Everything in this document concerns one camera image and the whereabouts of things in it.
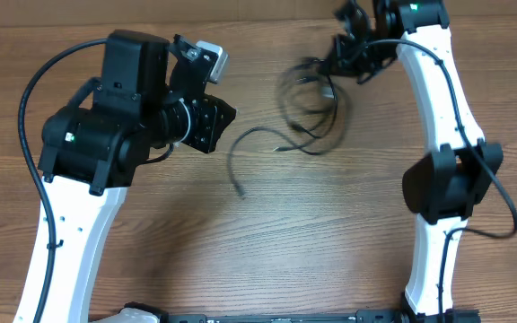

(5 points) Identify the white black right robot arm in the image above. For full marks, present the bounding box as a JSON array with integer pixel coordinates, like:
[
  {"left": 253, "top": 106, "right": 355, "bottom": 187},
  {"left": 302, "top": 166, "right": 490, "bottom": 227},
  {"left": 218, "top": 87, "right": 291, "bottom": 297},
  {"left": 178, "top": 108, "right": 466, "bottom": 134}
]
[{"left": 320, "top": 1, "right": 504, "bottom": 322}]

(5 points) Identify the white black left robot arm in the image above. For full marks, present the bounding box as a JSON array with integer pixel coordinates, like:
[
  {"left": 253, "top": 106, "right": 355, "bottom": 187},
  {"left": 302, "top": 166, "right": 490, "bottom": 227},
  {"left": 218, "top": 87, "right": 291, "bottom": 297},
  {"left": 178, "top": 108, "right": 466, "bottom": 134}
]
[{"left": 15, "top": 30, "right": 236, "bottom": 322}]

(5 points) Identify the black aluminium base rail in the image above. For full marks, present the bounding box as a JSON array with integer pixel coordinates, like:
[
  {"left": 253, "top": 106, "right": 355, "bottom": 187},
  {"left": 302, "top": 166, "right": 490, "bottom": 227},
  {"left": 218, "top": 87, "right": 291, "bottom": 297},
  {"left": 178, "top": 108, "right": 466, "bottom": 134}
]
[{"left": 92, "top": 302, "right": 482, "bottom": 323}]

